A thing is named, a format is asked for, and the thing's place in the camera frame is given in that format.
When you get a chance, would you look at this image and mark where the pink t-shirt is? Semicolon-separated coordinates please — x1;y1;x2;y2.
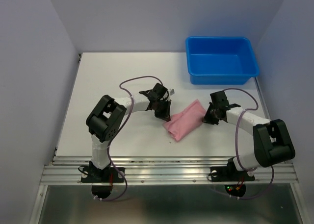
163;100;206;142

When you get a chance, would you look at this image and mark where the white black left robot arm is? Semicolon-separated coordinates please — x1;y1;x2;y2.
82;83;175;182

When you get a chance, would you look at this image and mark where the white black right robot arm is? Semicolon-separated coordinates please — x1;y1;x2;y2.
203;90;295;180

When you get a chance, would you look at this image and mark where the blue plastic bin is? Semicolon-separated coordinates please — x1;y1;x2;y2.
185;36;260;85

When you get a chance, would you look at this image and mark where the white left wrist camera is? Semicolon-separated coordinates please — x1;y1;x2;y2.
168;88;175;96

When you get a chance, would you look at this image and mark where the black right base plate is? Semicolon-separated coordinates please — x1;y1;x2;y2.
207;166;255;184

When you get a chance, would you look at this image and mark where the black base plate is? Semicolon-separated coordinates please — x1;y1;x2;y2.
207;166;255;184
78;166;125;183

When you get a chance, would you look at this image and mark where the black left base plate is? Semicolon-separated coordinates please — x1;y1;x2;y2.
78;166;125;183

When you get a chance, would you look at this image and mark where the aluminium mounting rail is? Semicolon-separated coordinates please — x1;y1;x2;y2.
40;156;298;185

